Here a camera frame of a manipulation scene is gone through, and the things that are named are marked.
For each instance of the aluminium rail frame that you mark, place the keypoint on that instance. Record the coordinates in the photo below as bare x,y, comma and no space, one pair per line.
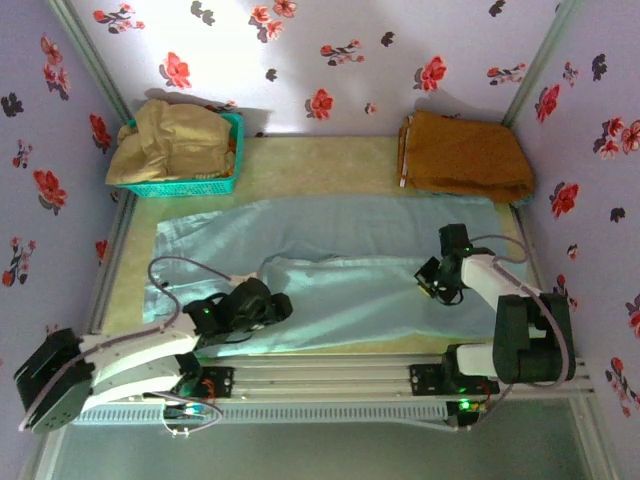
325,375

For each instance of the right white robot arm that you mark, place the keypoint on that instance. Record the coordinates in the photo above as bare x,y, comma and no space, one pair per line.
490,280

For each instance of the orange garment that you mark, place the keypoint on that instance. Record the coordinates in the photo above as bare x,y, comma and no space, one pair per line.
231,145

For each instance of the light blue trousers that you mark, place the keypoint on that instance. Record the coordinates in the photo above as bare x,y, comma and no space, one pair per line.
350,300

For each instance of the aluminium corner post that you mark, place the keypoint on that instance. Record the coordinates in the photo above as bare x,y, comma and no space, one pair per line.
540,60
95,65

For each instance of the crumpled beige trousers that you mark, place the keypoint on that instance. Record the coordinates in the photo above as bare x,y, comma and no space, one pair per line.
170,145

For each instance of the circuit board with lights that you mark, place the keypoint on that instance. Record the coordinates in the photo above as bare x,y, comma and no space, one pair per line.
465,405
190,411

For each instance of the teal plastic basket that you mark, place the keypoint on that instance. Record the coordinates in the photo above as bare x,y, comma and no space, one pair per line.
175,189

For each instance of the folded mustard brown trousers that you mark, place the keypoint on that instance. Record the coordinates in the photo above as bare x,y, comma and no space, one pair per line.
465,155

